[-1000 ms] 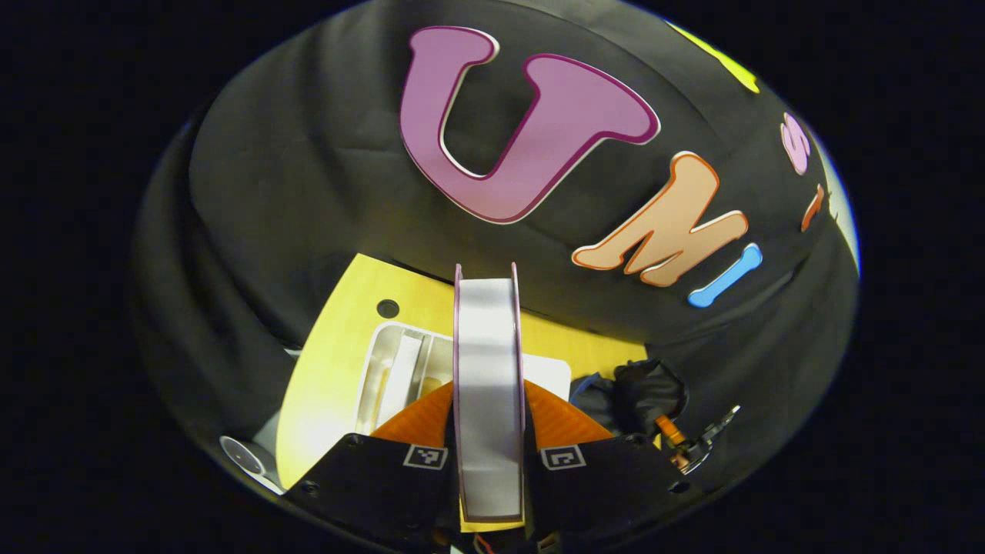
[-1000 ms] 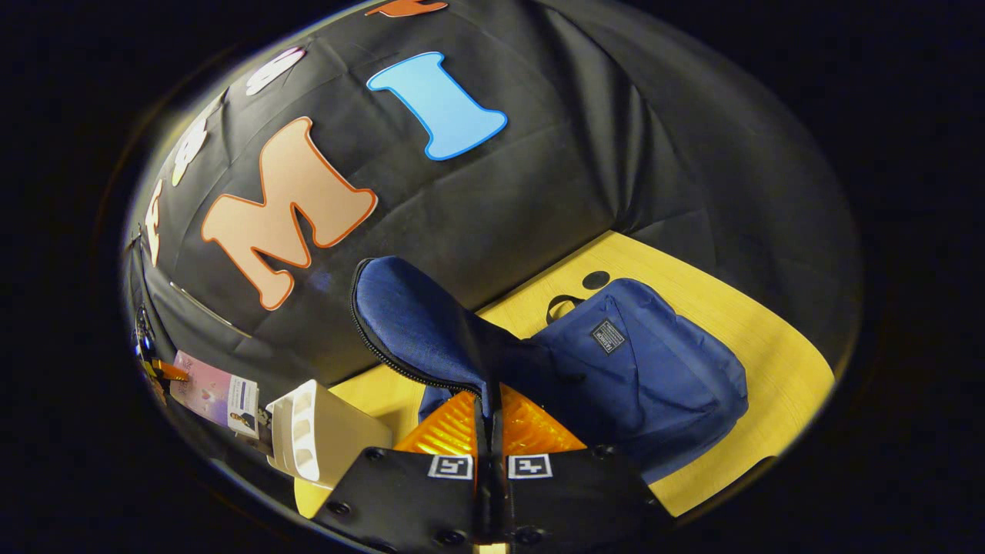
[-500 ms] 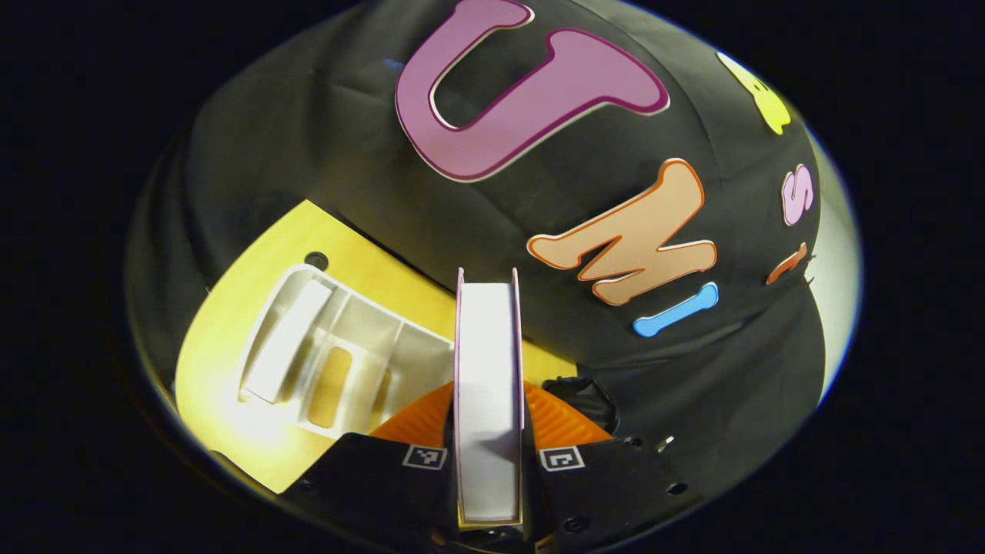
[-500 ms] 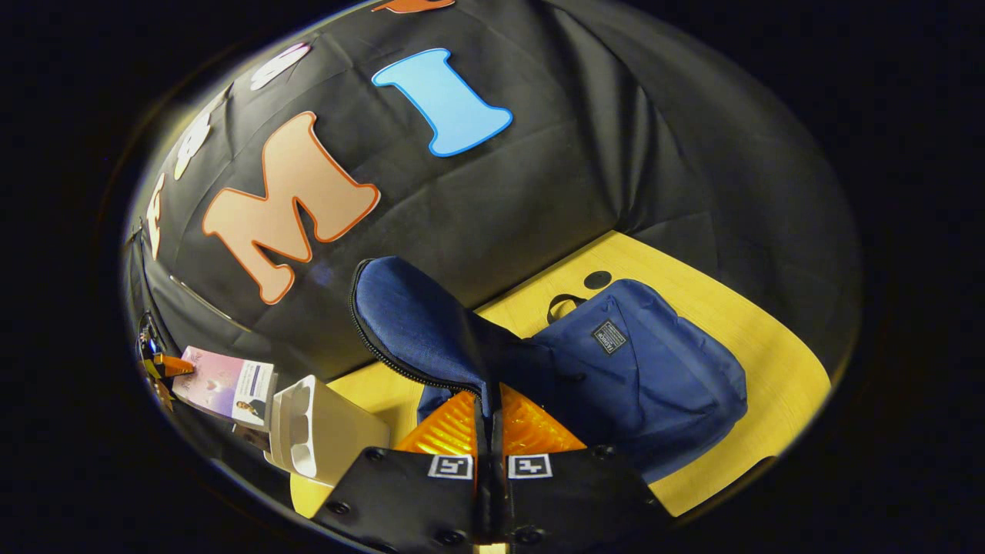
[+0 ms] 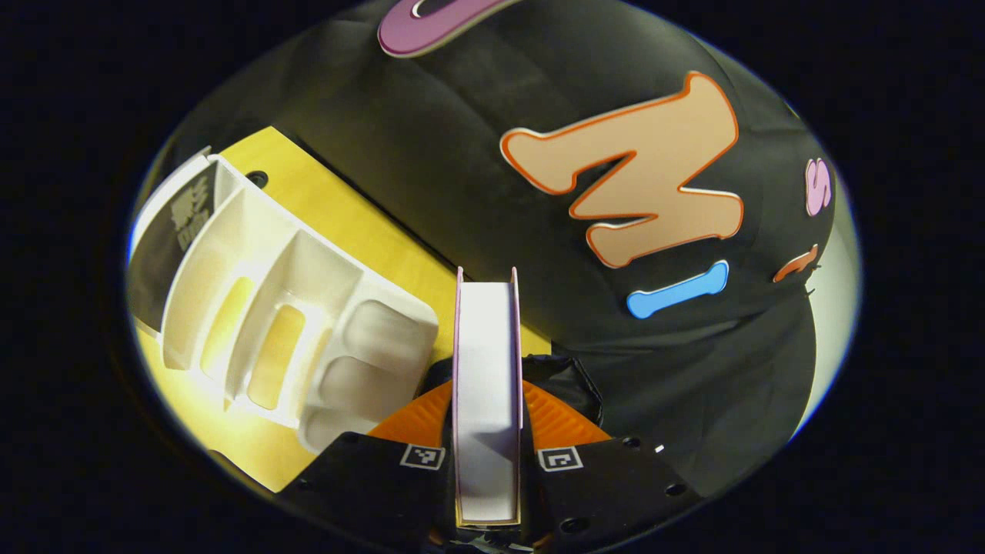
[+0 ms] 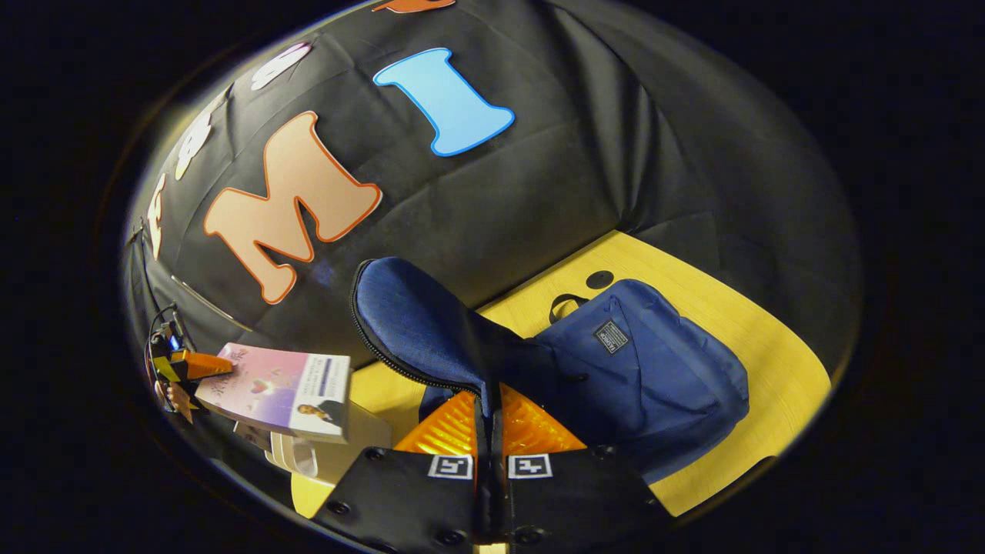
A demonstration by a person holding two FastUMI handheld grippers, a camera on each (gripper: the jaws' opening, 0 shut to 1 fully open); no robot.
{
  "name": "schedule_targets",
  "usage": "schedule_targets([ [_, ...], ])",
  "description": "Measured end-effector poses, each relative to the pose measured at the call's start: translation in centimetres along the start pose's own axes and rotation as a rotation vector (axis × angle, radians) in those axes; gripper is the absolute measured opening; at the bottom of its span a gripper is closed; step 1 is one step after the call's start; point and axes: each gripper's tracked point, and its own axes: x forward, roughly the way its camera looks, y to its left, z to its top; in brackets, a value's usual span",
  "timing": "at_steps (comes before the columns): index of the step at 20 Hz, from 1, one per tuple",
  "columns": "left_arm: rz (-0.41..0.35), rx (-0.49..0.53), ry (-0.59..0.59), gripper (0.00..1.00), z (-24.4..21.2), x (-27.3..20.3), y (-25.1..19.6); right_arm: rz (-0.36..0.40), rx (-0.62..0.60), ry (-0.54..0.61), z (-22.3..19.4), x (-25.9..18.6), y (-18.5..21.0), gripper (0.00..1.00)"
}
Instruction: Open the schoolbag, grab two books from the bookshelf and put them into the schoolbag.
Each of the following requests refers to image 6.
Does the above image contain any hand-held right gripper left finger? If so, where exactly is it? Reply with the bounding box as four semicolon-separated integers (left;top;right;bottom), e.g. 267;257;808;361
312;389;491;554

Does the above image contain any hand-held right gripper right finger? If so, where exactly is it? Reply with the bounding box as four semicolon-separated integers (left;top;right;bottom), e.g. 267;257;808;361
492;383;674;551

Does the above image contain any white bookshelf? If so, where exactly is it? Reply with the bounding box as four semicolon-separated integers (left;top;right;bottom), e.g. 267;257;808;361
265;400;393;487

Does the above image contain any pink book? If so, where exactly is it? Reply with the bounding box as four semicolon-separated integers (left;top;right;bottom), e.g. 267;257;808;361
195;342;353;445

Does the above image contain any blue schoolbag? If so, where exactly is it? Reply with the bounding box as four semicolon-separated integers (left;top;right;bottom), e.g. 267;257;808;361
350;256;751;486

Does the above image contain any black backdrop cloth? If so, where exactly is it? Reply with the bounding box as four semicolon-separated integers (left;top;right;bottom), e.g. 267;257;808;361
122;0;863;478

